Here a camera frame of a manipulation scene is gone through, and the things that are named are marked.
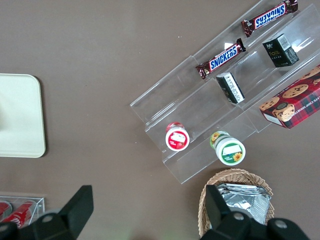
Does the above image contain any green lid jar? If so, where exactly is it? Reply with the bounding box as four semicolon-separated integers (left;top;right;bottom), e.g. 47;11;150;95
209;130;247;167

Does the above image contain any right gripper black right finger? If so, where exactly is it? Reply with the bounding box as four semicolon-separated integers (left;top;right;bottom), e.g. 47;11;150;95
204;184;309;240

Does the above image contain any clear acrylic bottle rack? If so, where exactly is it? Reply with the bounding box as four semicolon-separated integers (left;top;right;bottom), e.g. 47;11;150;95
0;196;46;230

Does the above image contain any red lid jar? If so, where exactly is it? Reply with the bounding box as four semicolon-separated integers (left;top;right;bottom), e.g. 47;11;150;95
164;121;191;152

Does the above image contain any stack of foil trays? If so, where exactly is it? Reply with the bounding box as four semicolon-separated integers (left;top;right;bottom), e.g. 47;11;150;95
215;182;272;226

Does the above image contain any clear acrylic stepped shelf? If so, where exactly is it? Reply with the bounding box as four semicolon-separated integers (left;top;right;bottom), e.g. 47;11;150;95
129;0;320;186

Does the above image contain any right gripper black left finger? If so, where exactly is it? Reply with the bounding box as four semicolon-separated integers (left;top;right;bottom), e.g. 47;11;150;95
0;184;95;240

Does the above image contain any cream rectangular tray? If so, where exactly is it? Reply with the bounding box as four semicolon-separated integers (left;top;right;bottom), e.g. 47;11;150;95
0;73;47;159

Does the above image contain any light wicker basket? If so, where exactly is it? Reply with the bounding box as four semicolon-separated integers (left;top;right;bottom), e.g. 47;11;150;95
197;167;276;239

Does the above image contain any snickers bar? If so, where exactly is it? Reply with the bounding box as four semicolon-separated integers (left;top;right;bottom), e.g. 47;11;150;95
195;37;247;81
240;0;299;39

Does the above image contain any red plaid cookie box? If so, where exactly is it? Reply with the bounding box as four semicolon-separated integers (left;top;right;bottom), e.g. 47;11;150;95
258;64;320;131

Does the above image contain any small black box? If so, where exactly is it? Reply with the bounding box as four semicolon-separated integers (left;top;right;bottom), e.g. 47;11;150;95
215;72;246;105
262;33;300;69

